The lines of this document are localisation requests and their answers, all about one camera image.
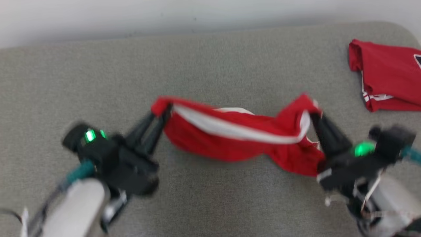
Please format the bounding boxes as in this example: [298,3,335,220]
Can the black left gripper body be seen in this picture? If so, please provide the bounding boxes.
[95,137,160,196]

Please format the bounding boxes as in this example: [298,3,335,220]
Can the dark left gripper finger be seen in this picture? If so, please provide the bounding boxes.
[125,112,156,147]
[141,105,172,153]

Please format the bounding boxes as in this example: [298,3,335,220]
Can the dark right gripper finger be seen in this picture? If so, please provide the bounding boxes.
[321,114,352,155]
[311,113,333,158]

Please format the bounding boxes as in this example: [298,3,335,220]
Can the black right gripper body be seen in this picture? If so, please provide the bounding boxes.
[317,145,392,195]

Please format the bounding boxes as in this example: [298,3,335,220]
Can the red white-trimmed shorts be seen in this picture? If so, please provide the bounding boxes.
[151,93,326,177]

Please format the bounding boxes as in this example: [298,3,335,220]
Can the red basketball jersey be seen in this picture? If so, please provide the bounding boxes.
[349,39,421,112]

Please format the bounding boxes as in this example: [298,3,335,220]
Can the teal left camera connector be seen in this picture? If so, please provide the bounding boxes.
[65,160,96,185]

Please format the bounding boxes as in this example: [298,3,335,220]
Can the teal camera connector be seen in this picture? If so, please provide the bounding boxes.
[65,160,96,185]
[401,146,421,166]

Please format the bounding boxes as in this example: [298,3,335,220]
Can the teal right camera connector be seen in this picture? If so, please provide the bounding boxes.
[401,146,421,166]

